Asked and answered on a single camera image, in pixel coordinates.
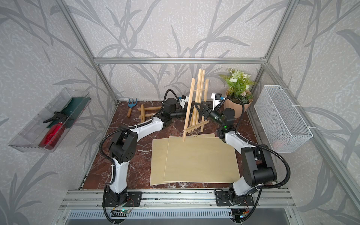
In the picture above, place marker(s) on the aluminium cage frame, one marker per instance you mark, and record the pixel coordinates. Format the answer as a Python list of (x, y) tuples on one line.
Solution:
[(347, 182)]

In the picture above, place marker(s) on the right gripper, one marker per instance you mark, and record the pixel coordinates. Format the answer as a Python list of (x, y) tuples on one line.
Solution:
[(206, 113)]

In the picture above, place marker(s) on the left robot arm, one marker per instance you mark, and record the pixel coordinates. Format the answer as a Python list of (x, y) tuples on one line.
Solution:
[(119, 147)]

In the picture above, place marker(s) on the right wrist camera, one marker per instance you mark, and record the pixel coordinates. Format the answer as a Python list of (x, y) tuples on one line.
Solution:
[(217, 98)]

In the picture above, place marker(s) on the red spray bottle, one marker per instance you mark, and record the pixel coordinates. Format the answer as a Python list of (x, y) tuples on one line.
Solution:
[(55, 132)]

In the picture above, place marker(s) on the plywood board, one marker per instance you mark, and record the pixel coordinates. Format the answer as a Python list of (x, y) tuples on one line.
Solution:
[(200, 159), (158, 162)]

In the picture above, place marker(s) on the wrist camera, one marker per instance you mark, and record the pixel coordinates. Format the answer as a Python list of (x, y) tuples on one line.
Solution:
[(183, 100), (217, 98)]

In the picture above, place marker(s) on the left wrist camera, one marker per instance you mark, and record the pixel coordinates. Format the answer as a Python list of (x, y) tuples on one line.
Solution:
[(183, 100)]

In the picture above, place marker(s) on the wooden easel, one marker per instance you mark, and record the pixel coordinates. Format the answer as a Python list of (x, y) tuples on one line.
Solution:
[(147, 112), (198, 92)]

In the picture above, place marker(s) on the potted plant with flowers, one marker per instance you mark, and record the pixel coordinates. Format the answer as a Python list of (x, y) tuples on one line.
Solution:
[(239, 85)]

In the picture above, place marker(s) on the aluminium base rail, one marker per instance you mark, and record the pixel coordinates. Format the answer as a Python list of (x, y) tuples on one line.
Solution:
[(189, 203)]

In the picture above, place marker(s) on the clear plastic wall tray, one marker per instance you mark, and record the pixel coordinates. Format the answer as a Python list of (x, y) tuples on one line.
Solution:
[(48, 128)]

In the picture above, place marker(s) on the blue garden hand rake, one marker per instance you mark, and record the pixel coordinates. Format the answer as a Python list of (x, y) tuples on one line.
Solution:
[(131, 103)]

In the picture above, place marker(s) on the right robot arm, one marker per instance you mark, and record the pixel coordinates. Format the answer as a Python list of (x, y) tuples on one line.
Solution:
[(257, 164)]

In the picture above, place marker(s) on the white wire mesh basket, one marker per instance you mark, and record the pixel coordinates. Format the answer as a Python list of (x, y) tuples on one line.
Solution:
[(281, 121)]

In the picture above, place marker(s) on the green sheet in tray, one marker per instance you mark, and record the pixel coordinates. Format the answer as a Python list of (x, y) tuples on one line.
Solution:
[(73, 109)]

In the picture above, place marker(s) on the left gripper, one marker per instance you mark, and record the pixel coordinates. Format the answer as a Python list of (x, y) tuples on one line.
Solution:
[(184, 113)]

